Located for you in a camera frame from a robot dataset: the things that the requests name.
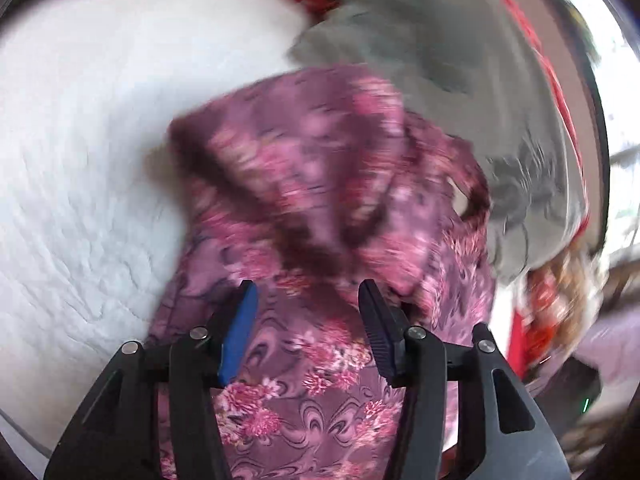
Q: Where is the doll in red dress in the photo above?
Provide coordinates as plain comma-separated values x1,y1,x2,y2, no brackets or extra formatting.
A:
525,247,606,361

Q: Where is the window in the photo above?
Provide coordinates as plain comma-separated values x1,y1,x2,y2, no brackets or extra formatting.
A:
550,0,640,261

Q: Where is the grey flower-embroidered pillow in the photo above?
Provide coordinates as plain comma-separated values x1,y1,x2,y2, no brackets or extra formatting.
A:
287,0,591,286

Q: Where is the plain red cushion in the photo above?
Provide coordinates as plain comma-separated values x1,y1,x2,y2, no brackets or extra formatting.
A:
507,305,546,378

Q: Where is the purple floral fleece garment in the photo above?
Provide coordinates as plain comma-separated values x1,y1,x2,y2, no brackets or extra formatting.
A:
145,62,496,480

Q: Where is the white quilted bedspread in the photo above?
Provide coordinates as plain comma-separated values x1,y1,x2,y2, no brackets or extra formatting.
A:
0,0,311,476

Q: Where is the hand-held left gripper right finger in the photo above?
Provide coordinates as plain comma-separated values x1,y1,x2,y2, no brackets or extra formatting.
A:
358,279,571,480

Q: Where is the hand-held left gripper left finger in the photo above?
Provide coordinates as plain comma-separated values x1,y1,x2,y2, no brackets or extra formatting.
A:
44,280,260,480

